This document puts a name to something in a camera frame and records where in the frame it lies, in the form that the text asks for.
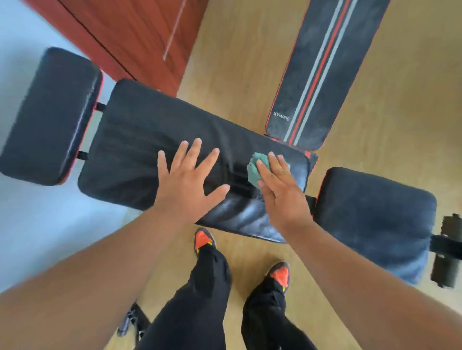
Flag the green cleaning cloth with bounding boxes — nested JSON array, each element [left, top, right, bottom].
[[246, 152, 291, 190]]

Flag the person's red black shoe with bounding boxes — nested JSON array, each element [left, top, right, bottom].
[[194, 227, 217, 255], [267, 262, 291, 293]]

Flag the black striped sit-up bench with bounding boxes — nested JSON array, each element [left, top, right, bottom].
[[265, 0, 392, 152]]

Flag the person's right hand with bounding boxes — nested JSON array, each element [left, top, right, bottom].
[[255, 151, 315, 237]]

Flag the person's left hand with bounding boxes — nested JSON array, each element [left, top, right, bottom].
[[153, 138, 231, 224]]

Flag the person's black trousers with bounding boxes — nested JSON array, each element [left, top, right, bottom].
[[139, 245, 318, 350]]

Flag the black weight bench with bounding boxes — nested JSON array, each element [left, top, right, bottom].
[[117, 302, 151, 347]]

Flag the person's left red black shoe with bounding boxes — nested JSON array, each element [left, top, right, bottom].
[[194, 227, 217, 255]]

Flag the person's right red black shoe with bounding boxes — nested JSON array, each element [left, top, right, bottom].
[[267, 262, 291, 293]]

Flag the red-brown wooden door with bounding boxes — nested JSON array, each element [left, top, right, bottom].
[[21, 0, 209, 98]]

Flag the person's left forearm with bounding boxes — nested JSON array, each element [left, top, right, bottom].
[[0, 207, 195, 350]]

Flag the person's right forearm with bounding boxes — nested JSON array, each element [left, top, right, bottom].
[[285, 218, 462, 350]]

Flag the black bench with headrest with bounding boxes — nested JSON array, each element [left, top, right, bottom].
[[0, 47, 462, 289]]

